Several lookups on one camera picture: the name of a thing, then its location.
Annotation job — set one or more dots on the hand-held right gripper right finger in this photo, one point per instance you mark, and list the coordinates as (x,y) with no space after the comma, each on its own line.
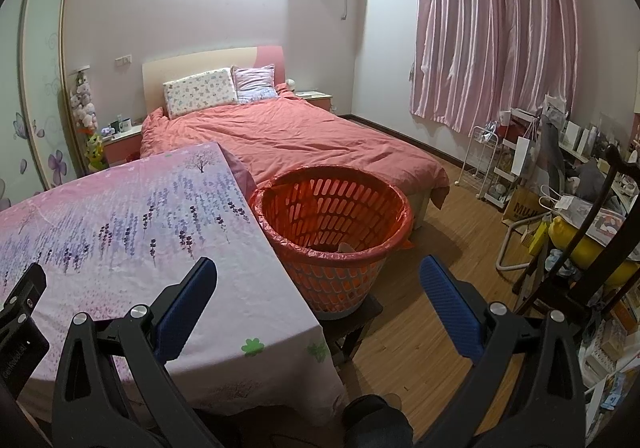
(450,305)

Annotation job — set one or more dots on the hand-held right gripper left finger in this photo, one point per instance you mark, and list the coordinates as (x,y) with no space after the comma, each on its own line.
(187,300)

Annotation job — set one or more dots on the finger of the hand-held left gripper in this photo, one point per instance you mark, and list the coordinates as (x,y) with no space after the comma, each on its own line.
(27,288)

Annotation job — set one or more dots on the orange plastic laundry basket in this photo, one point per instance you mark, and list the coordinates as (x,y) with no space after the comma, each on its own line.
(325,208)

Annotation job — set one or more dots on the dark wooden stool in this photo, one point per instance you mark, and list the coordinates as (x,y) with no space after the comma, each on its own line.
(357,323)

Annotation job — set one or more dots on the pink floral tablecloth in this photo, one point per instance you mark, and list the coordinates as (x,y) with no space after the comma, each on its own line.
(125,208)

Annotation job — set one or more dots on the brown paper bag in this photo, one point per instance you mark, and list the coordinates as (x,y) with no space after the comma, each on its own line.
(525,208)

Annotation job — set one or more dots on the yellow bag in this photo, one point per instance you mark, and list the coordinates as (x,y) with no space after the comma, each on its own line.
(565,230)

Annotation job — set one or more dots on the person's leg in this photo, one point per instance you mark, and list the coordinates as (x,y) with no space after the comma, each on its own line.
(375,423)

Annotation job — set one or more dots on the white trolley shelf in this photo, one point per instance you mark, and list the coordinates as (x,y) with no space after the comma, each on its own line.
(505,173)

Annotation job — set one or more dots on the dark wooden chair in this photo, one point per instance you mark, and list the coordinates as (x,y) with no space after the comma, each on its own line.
(595,248)

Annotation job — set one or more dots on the shelf of books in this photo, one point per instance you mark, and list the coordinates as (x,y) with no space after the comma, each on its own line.
(610,343)

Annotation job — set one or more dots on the pink nightstand with mug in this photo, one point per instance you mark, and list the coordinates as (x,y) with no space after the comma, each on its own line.
(125,148)

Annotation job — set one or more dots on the column of plush toys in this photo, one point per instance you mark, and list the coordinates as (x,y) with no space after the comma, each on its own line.
(82,103)

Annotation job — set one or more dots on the coral red duvet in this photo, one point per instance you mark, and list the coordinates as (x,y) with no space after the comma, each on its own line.
(300,138)

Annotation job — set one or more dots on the white floral pillow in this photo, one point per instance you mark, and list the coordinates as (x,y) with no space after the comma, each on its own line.
(200,93)

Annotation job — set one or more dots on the flower printed sliding wardrobe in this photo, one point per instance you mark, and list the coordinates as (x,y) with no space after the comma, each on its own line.
(40,78)

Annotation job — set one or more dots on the pink striped pillow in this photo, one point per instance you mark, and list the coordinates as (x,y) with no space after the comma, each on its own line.
(255,83)

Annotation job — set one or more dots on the cream and pink headboard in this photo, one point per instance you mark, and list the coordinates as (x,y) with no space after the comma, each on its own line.
(200,63)

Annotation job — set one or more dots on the pink striped curtain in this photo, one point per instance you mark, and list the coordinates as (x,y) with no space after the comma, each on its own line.
(490,28)

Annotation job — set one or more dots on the white metal tube frame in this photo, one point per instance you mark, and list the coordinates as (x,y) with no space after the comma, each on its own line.
(502,253)

